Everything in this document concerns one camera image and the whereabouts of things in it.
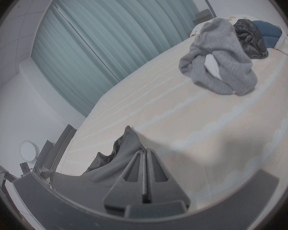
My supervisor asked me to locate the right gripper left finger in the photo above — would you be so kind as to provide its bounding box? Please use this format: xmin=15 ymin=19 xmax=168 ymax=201
xmin=104 ymin=150 xmax=145 ymax=210

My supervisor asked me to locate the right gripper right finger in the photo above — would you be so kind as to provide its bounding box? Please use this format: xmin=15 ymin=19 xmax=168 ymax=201
xmin=146 ymin=148 xmax=190 ymax=208

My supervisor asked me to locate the black T-shirt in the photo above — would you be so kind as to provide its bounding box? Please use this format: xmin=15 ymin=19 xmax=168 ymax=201
xmin=83 ymin=126 xmax=147 ymax=189

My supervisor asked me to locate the bed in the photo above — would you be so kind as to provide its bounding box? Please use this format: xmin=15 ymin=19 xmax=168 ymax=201
xmin=55 ymin=0 xmax=288 ymax=213

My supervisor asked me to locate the black chest of drawers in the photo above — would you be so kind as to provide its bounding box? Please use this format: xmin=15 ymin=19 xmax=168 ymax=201
xmin=53 ymin=124 xmax=77 ymax=172

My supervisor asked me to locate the black dressing table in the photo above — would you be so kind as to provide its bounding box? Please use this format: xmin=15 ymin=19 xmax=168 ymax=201
xmin=36 ymin=140 xmax=55 ymax=171

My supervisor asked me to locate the round white-framed mirror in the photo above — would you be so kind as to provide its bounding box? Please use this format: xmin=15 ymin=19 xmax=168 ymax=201
xmin=19 ymin=140 xmax=37 ymax=162

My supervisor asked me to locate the blue-green curtain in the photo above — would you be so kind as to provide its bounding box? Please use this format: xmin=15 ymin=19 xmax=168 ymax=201
xmin=54 ymin=0 xmax=200 ymax=81
xmin=31 ymin=6 xmax=120 ymax=118

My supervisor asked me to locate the grey garment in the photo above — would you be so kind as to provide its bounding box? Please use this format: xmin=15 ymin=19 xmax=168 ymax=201
xmin=179 ymin=18 xmax=258 ymax=96

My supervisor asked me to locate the white printed pillow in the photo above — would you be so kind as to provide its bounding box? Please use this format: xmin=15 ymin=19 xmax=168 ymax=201
xmin=189 ymin=15 xmax=245 ymax=37

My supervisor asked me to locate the black shiny garment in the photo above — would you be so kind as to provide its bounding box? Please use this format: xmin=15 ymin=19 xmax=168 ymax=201
xmin=233 ymin=19 xmax=269 ymax=59

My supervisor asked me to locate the grey bedside table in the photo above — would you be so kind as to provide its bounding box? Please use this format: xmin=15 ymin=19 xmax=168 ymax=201
xmin=196 ymin=9 xmax=213 ymax=23

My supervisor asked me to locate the dark blue garment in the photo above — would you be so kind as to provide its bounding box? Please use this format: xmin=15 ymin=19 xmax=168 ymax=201
xmin=252 ymin=21 xmax=282 ymax=48

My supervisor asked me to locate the white garment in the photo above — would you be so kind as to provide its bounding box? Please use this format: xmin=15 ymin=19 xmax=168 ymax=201
xmin=274 ymin=27 xmax=288 ymax=58

